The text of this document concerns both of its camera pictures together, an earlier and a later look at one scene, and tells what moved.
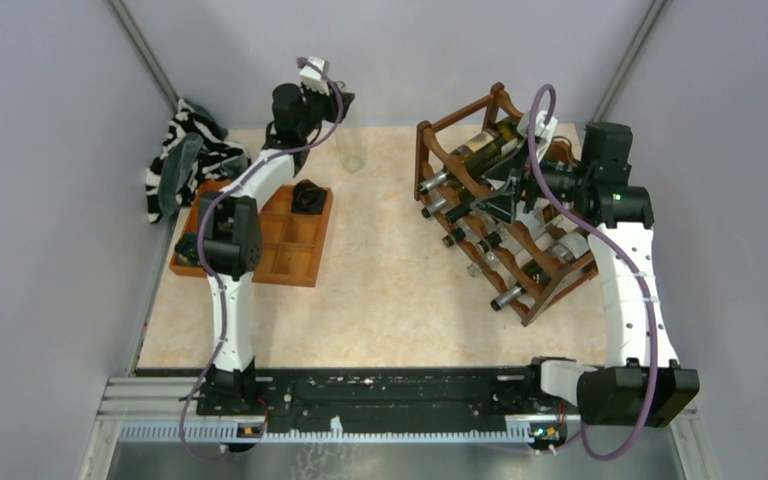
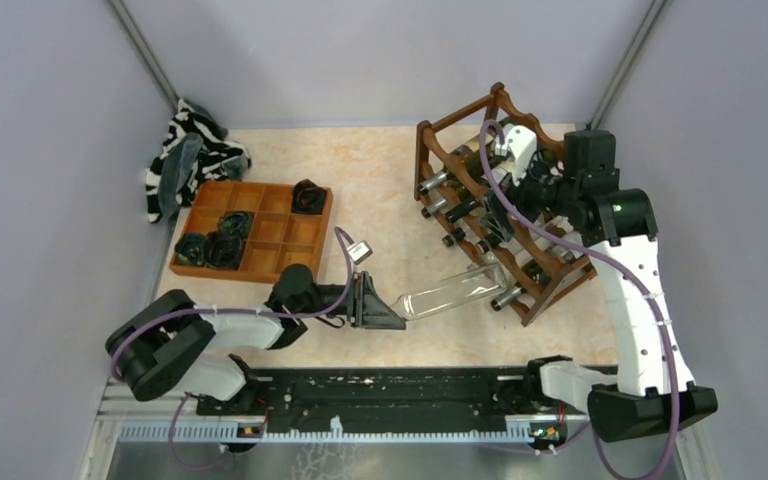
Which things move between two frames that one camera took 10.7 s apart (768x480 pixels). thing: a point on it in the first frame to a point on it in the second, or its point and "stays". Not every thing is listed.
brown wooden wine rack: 524,264 stays
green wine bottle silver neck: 438,204 stays
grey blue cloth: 177,166 stays
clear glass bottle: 351,148 to 454,291
